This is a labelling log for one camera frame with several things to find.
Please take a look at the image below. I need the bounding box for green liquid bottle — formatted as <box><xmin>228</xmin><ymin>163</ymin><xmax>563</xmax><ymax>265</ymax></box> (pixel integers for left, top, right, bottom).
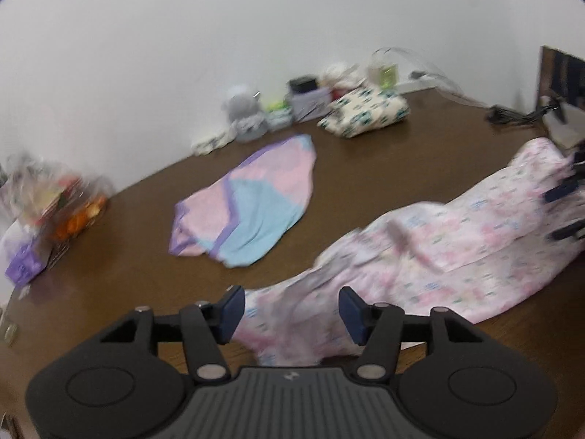
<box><xmin>379</xmin><ymin>64</ymin><xmax>399</xmax><ymax>90</ymax></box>

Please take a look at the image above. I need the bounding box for white robot figurine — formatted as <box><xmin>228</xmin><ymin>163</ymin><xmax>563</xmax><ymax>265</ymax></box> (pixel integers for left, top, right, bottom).
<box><xmin>222</xmin><ymin>85</ymin><xmax>268</xmax><ymax>143</ymax></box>

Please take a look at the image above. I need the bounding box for small black box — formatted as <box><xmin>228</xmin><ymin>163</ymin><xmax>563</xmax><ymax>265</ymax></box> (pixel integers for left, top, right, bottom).
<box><xmin>287</xmin><ymin>75</ymin><xmax>319</xmax><ymax>94</ymax></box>

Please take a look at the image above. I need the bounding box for grey storage tin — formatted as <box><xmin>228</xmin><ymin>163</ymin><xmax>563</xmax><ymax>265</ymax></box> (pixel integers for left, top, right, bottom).
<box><xmin>287</xmin><ymin>87</ymin><xmax>332</xmax><ymax>123</ymax></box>

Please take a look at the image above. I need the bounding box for white charging cable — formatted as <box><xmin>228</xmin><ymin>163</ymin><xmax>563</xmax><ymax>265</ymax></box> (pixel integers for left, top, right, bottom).
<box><xmin>371</xmin><ymin>46</ymin><xmax>493</xmax><ymax>108</ymax></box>

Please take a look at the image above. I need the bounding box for green white small box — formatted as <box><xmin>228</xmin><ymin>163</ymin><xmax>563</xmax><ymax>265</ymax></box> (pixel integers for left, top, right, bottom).
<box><xmin>266</xmin><ymin>100</ymin><xmax>294</xmax><ymax>132</ymax></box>

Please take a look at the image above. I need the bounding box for white power strip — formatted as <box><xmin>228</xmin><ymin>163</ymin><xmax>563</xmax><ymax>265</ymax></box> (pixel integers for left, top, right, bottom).
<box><xmin>190</xmin><ymin>129</ymin><xmax>235</xmax><ymax>157</ymax></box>

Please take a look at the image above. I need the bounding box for brown wooden chair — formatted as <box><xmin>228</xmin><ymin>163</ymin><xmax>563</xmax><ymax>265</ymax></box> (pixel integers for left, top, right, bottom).
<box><xmin>537</xmin><ymin>46</ymin><xmax>584</xmax><ymax>110</ymax></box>

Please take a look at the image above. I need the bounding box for plastic bag of snacks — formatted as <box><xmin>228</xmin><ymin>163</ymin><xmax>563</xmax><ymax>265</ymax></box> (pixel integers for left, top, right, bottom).
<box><xmin>1</xmin><ymin>153</ymin><xmax>113</xmax><ymax>244</ymax></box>

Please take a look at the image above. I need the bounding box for cream green floral pouch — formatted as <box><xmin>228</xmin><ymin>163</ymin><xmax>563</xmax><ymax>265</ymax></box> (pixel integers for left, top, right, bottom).
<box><xmin>317</xmin><ymin>87</ymin><xmax>411</xmax><ymax>139</ymax></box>

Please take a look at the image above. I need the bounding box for pink floral garment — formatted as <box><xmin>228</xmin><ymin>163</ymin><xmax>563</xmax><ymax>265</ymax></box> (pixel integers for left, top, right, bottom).
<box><xmin>234</xmin><ymin>138</ymin><xmax>584</xmax><ymax>366</ymax></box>

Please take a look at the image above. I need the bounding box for pink blue purple garment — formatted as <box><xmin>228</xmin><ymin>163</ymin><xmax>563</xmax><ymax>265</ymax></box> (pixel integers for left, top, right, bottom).
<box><xmin>169</xmin><ymin>134</ymin><xmax>316</xmax><ymax>267</ymax></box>

